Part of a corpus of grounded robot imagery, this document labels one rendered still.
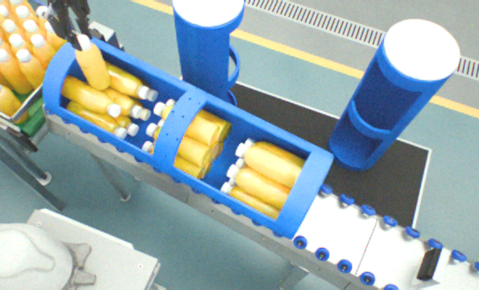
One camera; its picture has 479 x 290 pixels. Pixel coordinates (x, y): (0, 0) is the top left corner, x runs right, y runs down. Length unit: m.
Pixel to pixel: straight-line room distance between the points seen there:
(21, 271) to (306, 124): 1.80
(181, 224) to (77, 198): 0.59
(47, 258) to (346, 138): 1.80
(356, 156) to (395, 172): 0.23
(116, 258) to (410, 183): 1.71
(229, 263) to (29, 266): 1.42
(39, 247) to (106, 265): 0.26
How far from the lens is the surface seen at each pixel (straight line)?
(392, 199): 2.44
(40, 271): 1.10
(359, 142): 2.50
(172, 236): 2.38
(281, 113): 2.50
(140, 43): 2.98
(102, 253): 1.29
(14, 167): 2.02
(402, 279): 1.50
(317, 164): 1.19
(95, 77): 1.38
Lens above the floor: 2.30
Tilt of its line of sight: 65 degrees down
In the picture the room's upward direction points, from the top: 5 degrees clockwise
